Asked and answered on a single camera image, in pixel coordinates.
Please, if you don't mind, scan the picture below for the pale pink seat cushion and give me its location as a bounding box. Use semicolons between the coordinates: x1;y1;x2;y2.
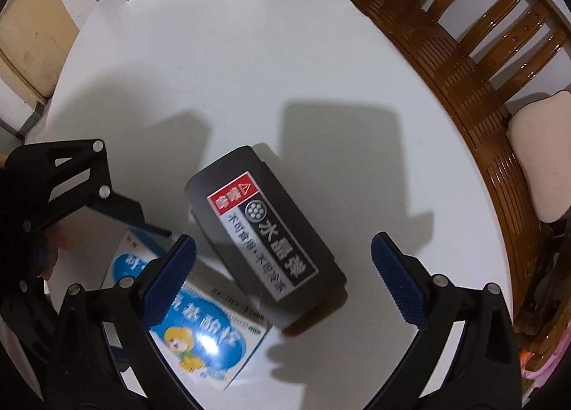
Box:
506;91;571;224

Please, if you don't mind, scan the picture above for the brown wooden bench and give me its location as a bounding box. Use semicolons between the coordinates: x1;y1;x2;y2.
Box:
285;0;571;348

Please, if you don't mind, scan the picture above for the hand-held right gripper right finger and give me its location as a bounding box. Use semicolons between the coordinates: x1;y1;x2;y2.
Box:
370;232;522;410

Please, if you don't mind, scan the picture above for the beige wooden cabinet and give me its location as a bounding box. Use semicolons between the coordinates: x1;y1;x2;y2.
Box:
0;0;82;104

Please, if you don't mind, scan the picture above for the blue and white cartoon box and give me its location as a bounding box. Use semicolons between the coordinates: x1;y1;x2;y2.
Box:
99;227;269;391

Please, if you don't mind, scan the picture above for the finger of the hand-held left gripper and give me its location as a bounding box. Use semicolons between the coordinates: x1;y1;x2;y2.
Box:
8;139;173;239
0;276;61;364

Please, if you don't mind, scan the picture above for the person's left hand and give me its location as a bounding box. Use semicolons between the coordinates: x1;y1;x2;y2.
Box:
38;219;77;282

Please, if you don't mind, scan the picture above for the black box with red label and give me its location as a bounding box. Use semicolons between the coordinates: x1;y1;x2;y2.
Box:
184;146;349;331

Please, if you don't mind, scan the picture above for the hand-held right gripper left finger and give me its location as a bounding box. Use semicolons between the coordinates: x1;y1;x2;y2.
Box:
46;234;198;410

